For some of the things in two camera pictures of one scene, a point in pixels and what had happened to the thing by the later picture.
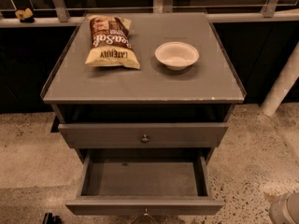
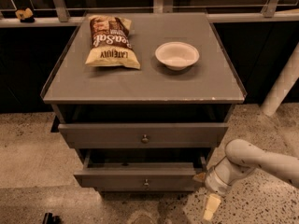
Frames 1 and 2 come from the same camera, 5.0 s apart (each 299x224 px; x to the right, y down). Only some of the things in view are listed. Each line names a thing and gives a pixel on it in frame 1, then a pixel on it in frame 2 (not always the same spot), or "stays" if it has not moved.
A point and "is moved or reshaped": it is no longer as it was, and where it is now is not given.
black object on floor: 49,218 stays
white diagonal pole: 287,79 stays
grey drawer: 144,182 is moved or reshaped
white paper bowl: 177,55 stays
